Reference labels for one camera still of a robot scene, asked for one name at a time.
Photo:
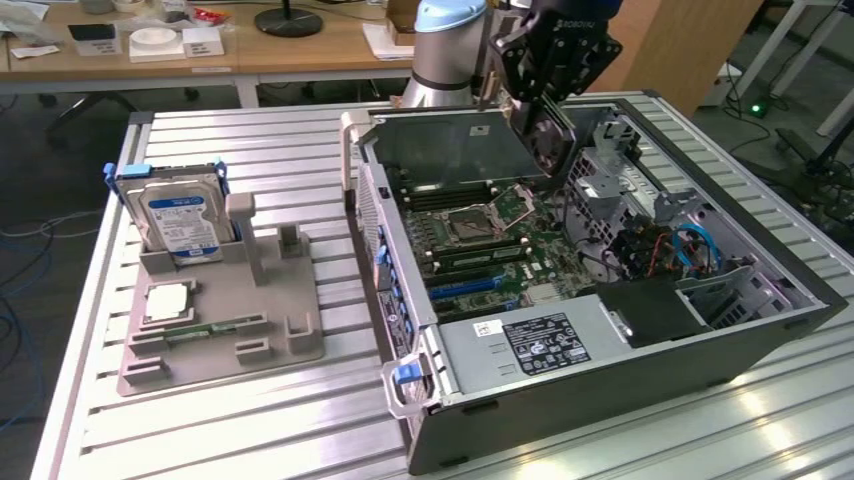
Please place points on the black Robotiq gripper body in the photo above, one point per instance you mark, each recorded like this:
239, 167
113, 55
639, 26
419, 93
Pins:
567, 45

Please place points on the graphics card with black fan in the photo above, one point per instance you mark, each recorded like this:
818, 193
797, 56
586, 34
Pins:
550, 135

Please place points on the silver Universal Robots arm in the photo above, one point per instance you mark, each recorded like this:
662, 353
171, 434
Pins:
440, 60

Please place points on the wooden cabinet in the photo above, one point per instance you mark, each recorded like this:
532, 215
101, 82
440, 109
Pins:
667, 50

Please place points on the brown cardboard box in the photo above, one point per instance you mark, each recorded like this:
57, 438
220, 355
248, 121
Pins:
400, 19

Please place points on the white paper stack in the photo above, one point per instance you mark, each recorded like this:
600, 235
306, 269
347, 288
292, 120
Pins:
387, 46

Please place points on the metal socket cover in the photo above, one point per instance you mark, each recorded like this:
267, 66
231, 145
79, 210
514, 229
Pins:
516, 205

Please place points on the CPU socket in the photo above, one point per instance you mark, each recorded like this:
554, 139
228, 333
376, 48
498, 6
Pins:
470, 225

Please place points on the black round lamp base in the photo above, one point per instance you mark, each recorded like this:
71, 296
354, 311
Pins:
288, 22

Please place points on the green motherboard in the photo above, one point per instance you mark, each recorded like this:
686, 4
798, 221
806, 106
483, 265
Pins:
547, 250

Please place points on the blue expansion slot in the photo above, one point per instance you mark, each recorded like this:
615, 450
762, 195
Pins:
460, 290

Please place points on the red packet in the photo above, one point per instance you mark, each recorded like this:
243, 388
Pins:
210, 16

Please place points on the plain white box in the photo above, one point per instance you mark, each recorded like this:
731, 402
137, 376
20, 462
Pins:
201, 44

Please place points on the metal disk bay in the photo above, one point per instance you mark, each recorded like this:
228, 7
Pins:
734, 300

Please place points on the white round container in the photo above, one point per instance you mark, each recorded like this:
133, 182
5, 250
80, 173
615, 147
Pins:
155, 45

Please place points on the gray power supply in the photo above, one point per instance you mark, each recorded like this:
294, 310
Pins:
534, 345

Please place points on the hard disk in blue caddy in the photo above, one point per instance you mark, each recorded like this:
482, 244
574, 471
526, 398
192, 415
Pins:
176, 220

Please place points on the white box with black top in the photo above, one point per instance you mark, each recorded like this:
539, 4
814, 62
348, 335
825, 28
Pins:
95, 40

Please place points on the wooden desk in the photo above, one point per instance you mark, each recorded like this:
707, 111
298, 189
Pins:
67, 65

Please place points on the open black PC case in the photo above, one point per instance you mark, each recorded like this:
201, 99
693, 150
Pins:
600, 400

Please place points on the silver CPU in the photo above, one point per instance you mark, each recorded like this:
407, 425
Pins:
167, 302

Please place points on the green RAM stick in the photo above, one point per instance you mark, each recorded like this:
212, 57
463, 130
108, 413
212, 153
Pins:
200, 330

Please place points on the white paper slip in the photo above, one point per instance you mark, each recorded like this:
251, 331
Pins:
33, 51

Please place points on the gray parts rack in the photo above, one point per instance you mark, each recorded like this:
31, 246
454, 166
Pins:
220, 370

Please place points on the white desk frame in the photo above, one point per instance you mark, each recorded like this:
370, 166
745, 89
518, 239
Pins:
762, 55

